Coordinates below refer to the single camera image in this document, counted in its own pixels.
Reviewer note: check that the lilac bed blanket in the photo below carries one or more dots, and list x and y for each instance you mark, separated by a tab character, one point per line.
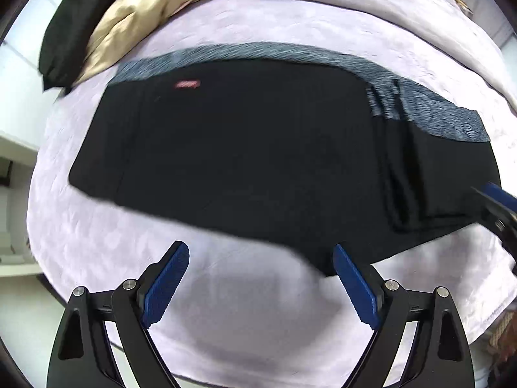
250	20

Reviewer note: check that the grey curtain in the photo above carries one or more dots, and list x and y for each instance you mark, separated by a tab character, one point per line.
501	24

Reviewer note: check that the white shelf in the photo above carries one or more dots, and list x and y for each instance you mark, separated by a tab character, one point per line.
12	210

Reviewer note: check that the beige garment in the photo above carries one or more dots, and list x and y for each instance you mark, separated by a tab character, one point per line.
133	20

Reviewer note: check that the brown patterned bag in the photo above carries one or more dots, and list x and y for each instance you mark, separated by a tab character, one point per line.
501	347

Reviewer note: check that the black pants with leaf-print stripe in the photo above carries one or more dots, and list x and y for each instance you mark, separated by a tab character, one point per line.
242	161

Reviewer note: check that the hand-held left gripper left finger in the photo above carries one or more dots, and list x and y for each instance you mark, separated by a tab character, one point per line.
165	283

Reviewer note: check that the black garment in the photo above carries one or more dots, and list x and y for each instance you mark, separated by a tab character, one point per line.
68	28

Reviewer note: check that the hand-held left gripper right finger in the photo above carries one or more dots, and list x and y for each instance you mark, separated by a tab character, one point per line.
355	287

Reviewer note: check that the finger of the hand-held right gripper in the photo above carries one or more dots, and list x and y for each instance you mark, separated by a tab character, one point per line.
501	200

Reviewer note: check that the white cabinet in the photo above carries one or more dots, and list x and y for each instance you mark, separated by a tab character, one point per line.
24	68

